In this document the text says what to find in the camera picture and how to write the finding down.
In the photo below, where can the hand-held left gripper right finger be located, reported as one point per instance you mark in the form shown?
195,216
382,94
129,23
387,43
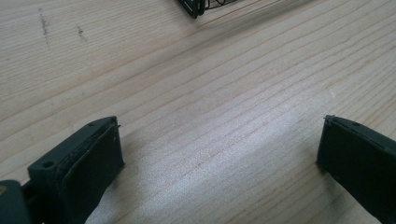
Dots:
358,161

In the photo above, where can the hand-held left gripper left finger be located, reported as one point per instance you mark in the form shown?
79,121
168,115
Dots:
81,168

